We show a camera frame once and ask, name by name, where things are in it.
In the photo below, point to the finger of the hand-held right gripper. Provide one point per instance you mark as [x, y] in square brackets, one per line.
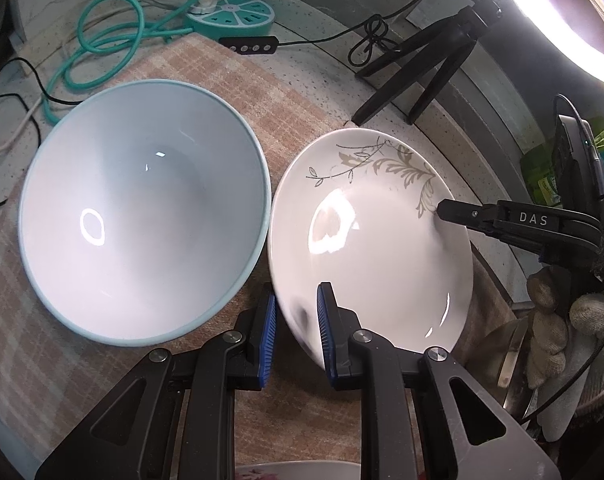
[557, 251]
[532, 219]

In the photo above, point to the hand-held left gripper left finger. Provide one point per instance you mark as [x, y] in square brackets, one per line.
[267, 340]

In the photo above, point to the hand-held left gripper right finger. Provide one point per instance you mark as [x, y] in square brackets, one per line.
[324, 330]

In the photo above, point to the white plate grey leaf print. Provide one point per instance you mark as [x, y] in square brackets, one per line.
[382, 270]

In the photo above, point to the light blue ceramic bowl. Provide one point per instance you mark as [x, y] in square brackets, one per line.
[142, 210]

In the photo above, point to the person's right hand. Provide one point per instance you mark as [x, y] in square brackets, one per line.
[547, 320]

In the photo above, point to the green dish soap bottle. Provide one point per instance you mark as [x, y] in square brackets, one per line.
[542, 170]

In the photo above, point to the large steel bowl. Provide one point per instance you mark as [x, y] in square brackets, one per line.
[507, 360]

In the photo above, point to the white plate pink flowers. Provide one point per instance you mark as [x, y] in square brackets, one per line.
[302, 472]

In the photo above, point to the black mini tripod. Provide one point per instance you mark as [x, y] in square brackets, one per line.
[432, 60]

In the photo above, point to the tan plaid cloth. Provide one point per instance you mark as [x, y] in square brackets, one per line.
[292, 105]

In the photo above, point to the black inline remote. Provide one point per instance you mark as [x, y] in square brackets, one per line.
[249, 45]

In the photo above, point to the round teal power strip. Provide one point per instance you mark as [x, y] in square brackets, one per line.
[232, 15]

